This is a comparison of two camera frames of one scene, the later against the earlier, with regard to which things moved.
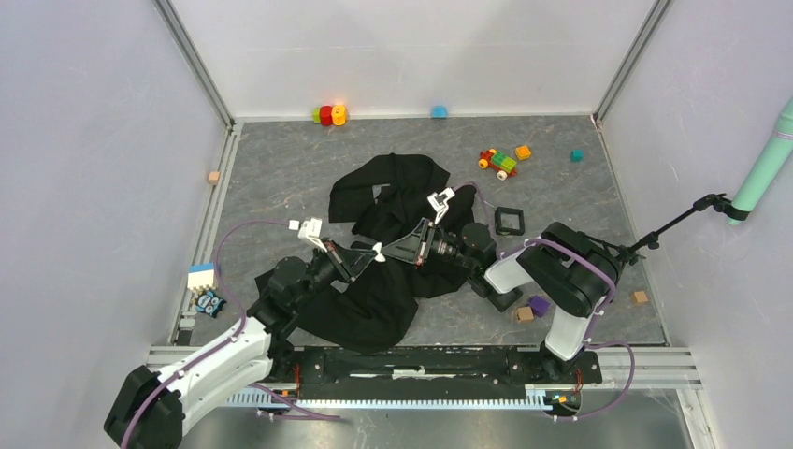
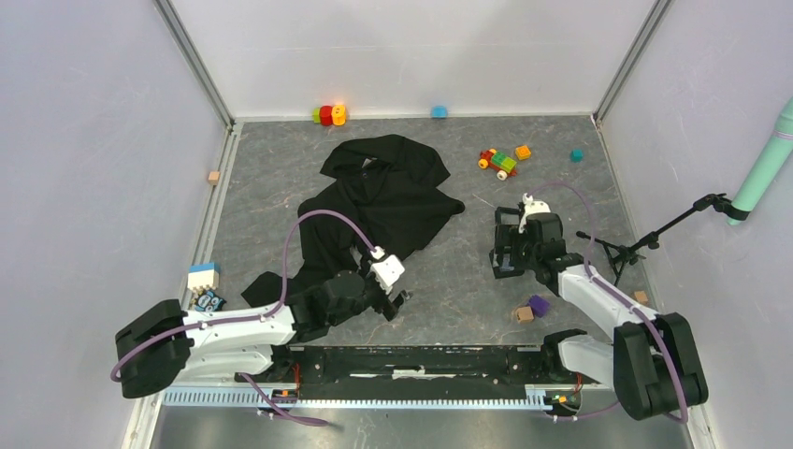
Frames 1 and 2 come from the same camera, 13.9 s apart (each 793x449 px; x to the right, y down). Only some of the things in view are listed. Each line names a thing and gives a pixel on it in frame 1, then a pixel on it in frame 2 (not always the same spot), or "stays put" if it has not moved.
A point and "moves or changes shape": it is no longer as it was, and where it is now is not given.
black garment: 374,305 moves or changes shape
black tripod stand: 713,201 stays put
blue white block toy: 201,275 stays put
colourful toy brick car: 503,166 stays put
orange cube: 523,152 stays put
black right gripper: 410,248 -> 508,235
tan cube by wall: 639,296 stays put
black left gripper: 351,263 -> 384,304
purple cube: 540,305 stays put
